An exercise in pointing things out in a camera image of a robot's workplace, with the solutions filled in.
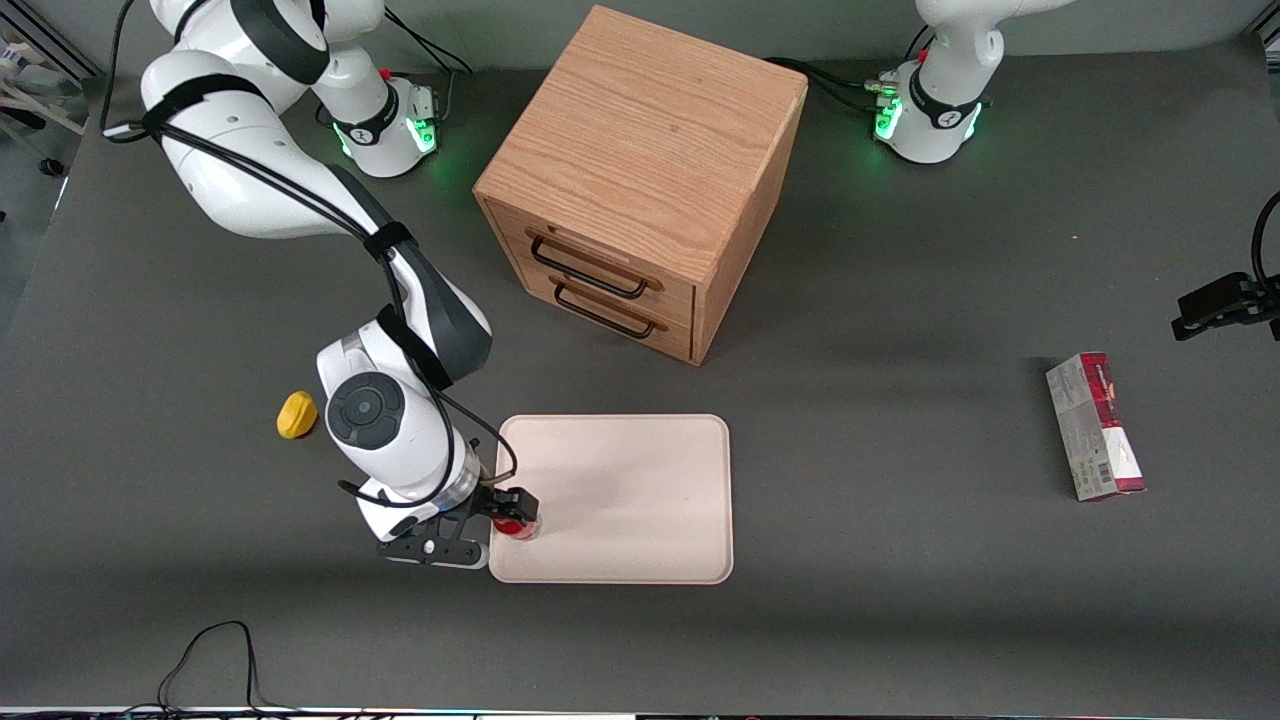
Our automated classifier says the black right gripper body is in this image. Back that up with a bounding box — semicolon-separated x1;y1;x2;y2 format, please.
398;488;501;543

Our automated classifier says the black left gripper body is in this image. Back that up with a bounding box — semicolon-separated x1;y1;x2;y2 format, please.
1240;275;1280;342

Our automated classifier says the red coke bottle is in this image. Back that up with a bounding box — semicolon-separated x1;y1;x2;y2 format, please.
494;488;544;543

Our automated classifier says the beige plastic tray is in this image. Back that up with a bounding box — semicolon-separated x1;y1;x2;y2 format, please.
487;413;735;586

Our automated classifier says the red and white carton box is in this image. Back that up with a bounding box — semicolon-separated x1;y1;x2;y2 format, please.
1045;351;1147;503

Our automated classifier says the yellow plastic lemon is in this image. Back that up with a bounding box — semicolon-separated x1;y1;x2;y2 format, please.
276;390;321;441

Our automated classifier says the wooden drawer cabinet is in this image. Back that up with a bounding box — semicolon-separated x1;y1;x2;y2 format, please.
472;4;810;367

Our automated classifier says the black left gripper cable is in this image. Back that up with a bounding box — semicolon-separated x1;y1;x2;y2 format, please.
1250;190;1280;293

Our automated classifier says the black metal drawer handle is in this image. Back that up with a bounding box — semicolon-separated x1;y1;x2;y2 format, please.
526;229;664;300
549;277;668;340

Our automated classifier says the black looped table cable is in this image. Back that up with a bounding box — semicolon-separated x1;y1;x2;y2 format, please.
118;620;301;717

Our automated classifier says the black left arm base cable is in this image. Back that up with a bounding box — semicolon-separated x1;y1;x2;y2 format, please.
764;56;901;113

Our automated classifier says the black arm base cable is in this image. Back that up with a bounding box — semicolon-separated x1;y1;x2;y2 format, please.
380;8;473;123
764;56;901;113

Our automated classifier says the black right arm base cable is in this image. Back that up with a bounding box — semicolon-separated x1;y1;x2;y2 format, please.
380;8;473;123

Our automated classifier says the aluminium frame rail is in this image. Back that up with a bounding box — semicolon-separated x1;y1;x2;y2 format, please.
0;0;103;81

